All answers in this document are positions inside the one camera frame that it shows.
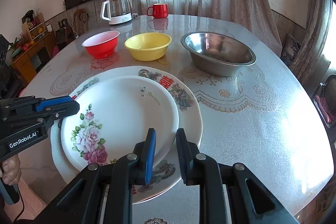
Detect red mug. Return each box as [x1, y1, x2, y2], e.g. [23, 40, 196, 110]
[146, 3, 169, 19]

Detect pink chair cushion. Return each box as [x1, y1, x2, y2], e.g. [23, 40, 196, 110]
[313, 94, 336, 123]

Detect yellow plastic bowl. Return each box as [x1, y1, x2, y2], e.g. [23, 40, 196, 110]
[124, 32, 172, 61]

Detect person's left hand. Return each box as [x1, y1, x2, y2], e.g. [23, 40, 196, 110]
[0, 154, 22, 186]

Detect white plate with rose print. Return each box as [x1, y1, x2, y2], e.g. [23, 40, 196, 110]
[60, 75, 180, 172]

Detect black cable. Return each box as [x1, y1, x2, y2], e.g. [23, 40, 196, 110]
[12, 187, 26, 222]

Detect white plate with red characters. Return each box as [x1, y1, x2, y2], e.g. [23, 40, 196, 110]
[51, 66, 203, 205]

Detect stainless steel bowl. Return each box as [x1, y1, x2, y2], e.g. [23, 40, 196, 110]
[180, 31, 257, 77]

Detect narrow beige sheer curtain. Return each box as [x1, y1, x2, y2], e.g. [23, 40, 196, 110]
[288, 0, 333, 86]

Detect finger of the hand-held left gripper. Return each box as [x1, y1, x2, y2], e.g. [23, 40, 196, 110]
[0, 96, 74, 112]
[0, 101, 80, 133]

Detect black metal chair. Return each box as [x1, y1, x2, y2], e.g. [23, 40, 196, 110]
[312, 74, 336, 133]

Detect wooden desk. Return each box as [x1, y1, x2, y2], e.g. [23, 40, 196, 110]
[10, 32, 57, 84]

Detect red plastic bowl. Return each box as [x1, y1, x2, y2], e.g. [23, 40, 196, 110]
[81, 31, 121, 59]

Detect tall wooden chair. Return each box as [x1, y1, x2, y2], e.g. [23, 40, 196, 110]
[73, 8, 89, 34]

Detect white electric glass kettle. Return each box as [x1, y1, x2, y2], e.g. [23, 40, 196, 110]
[100, 0, 133, 26]

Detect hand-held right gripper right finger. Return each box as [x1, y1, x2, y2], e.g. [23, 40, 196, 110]
[176, 129, 300, 224]

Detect grey patterned bundle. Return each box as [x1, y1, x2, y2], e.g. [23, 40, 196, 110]
[281, 33, 302, 67]

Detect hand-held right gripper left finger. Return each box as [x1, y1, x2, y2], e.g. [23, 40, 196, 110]
[39, 128, 157, 224]

